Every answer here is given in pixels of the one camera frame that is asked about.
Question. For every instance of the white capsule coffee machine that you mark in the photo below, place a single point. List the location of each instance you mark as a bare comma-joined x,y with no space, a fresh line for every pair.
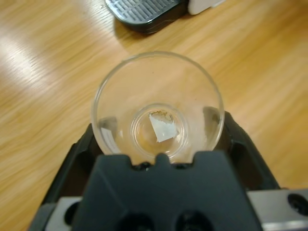
204,6

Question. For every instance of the silver black drip tray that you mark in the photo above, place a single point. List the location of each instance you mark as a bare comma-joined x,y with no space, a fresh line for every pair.
144,14

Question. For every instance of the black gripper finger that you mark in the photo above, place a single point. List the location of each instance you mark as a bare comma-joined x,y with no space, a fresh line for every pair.
77,168
247,163

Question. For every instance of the clear drinking glass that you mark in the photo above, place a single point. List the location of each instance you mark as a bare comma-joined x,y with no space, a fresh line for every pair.
156,91

